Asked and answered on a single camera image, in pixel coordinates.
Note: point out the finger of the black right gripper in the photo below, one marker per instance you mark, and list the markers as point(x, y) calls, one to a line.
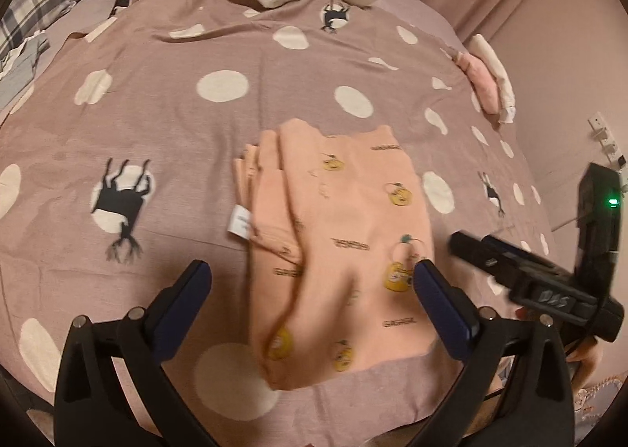
point(499, 258)

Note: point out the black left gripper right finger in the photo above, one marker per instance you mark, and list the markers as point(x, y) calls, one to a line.
point(535, 407)

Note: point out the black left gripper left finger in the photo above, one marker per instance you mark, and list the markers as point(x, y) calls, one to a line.
point(112, 388)

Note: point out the pink cartoon print baby garment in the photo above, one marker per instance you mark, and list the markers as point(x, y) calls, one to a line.
point(335, 226)

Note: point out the person's right hand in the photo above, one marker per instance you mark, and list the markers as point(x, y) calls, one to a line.
point(586, 356)

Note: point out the pink and white folded cloth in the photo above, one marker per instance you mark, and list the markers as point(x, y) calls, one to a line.
point(489, 79)

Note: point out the mauve polka dot deer blanket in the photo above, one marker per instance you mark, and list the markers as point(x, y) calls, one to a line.
point(117, 170)

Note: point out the blue grey folded garment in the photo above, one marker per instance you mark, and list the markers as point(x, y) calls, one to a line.
point(18, 68)

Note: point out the white wall socket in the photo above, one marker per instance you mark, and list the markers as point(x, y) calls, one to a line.
point(603, 135)

